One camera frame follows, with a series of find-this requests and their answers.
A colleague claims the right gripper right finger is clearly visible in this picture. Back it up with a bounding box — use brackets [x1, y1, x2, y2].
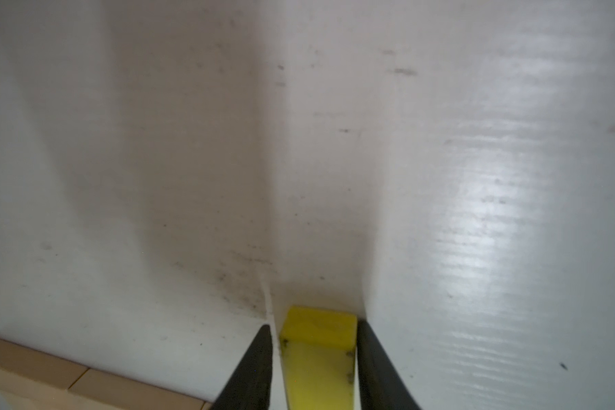
[356, 320, 421, 410]

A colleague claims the wood long block vertical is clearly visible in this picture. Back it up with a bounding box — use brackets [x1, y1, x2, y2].
[68, 369, 206, 409]

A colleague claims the yellow-green long block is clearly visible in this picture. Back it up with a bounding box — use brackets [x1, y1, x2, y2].
[279, 306, 358, 410]

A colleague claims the wood long block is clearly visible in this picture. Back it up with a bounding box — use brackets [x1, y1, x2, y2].
[0, 339, 88, 402]

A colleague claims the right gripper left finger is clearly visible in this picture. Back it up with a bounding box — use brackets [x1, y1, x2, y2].
[211, 325, 273, 410]

